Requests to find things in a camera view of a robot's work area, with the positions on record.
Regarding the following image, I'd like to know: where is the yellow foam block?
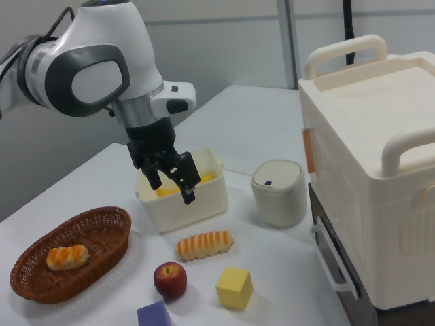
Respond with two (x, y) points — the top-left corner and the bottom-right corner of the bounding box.
(215, 266), (254, 312)

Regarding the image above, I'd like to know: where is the white cabinet handle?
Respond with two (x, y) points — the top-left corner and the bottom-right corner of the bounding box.
(311, 216), (360, 300)

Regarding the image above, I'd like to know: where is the brown oval wicker basket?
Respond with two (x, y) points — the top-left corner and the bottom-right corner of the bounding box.
(9, 206), (133, 304)

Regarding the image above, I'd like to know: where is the small cream lidded trash can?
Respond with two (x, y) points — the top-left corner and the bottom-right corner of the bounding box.
(250, 159), (308, 228)

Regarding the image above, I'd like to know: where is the purple cube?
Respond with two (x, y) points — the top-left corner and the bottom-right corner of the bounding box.
(137, 300), (173, 326)

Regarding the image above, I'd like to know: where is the dark brown cabinet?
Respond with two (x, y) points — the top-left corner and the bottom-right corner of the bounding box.
(307, 182), (379, 326)

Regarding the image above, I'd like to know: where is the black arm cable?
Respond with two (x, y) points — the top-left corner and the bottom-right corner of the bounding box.
(0, 6), (76, 86)

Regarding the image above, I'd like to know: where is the large cream cooler box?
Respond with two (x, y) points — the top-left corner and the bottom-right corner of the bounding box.
(298, 33), (435, 312)

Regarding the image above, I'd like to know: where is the black pole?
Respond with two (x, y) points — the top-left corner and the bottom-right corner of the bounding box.
(342, 0), (358, 66)

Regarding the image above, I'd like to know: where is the red apple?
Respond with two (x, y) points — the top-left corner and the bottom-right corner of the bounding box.
(153, 261), (188, 300)

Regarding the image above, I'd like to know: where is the yellow item inside bin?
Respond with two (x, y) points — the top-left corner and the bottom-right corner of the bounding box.
(156, 173), (215, 198)

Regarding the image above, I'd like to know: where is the short orange striped bread roll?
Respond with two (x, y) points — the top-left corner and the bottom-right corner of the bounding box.
(46, 244), (90, 272)

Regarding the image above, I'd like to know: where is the long orange striped bread roll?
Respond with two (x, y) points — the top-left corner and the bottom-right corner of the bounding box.
(175, 230), (235, 261)

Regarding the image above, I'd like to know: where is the cream rectangular plastic bin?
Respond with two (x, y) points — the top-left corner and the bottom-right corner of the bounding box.
(135, 147), (229, 234)

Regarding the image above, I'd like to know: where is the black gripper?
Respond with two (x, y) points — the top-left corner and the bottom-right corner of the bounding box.
(125, 116), (202, 206)

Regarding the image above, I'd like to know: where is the orange cooler latch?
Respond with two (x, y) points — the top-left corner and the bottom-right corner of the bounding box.
(302, 127), (315, 174)

